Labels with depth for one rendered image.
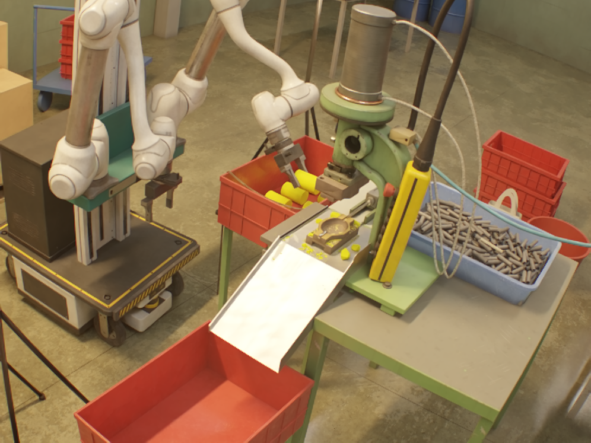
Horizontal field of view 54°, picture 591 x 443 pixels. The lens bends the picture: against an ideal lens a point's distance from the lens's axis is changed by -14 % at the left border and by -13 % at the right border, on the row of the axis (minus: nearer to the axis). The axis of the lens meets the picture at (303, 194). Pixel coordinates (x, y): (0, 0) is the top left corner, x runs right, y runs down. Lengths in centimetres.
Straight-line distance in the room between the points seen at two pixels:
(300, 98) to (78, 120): 96
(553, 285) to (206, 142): 320
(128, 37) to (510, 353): 160
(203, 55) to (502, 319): 168
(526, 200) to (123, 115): 275
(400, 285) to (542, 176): 254
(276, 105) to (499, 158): 214
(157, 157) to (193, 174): 222
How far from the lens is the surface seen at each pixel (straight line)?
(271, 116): 259
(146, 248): 309
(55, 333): 311
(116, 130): 275
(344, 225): 207
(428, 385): 174
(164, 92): 276
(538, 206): 439
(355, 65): 176
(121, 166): 271
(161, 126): 230
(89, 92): 215
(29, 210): 296
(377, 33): 173
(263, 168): 287
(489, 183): 446
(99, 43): 206
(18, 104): 393
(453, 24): 957
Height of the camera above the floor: 212
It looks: 30 degrees down
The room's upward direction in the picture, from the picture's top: 9 degrees clockwise
